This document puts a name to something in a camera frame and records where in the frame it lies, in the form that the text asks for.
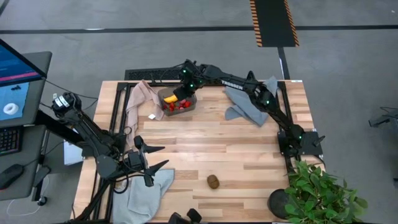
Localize light grey towel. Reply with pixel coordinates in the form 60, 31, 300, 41
111, 167, 175, 224

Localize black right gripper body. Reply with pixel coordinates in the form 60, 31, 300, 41
174, 82, 197, 97

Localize grey fruit container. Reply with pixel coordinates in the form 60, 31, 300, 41
157, 86, 198, 117

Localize black blocky device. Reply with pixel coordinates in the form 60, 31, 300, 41
167, 207, 203, 224

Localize green potted plant black pot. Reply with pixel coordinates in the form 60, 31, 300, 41
267, 160, 369, 224

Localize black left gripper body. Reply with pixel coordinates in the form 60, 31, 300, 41
124, 149, 147, 177

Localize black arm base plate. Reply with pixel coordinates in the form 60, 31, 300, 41
277, 130, 324, 157
81, 144, 125, 158

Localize black computer mouse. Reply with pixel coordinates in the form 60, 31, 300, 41
0, 164, 24, 190

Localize brown kiwi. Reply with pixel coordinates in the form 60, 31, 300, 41
206, 174, 220, 190

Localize black monitor blue pink screen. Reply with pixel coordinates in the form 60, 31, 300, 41
0, 39, 48, 88

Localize monitor showing white ring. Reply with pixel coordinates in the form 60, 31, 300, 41
0, 82, 30, 122

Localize blue-grey towel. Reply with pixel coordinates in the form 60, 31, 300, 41
224, 76, 279, 127

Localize black mat orange striped edges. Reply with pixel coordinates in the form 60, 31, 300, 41
249, 0, 300, 48

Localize black floor stand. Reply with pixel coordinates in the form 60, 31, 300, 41
368, 107, 398, 128

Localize black keyboard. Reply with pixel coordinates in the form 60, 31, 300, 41
0, 126, 23, 156

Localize black floor vent grate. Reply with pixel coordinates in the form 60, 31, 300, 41
124, 65, 201, 81

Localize white box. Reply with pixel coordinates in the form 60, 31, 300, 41
63, 139, 85, 166

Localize beige towel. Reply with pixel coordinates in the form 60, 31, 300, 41
125, 79, 165, 147

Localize grey desk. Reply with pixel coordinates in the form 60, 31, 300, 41
0, 51, 53, 202

